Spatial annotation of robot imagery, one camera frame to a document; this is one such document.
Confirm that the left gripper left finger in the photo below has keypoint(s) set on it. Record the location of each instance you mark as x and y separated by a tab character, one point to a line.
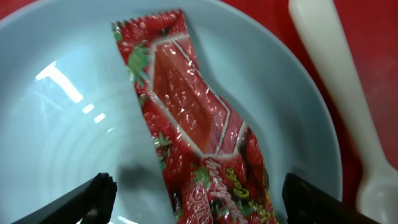
90	203

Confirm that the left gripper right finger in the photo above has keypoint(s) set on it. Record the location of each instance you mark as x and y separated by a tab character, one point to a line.
307	204

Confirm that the red snack wrapper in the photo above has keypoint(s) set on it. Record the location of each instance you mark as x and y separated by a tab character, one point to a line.
211	162

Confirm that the white plastic spoon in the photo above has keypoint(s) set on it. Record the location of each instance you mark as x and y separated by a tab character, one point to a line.
319	27

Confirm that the light blue plate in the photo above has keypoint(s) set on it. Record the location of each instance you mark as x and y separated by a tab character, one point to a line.
69	111

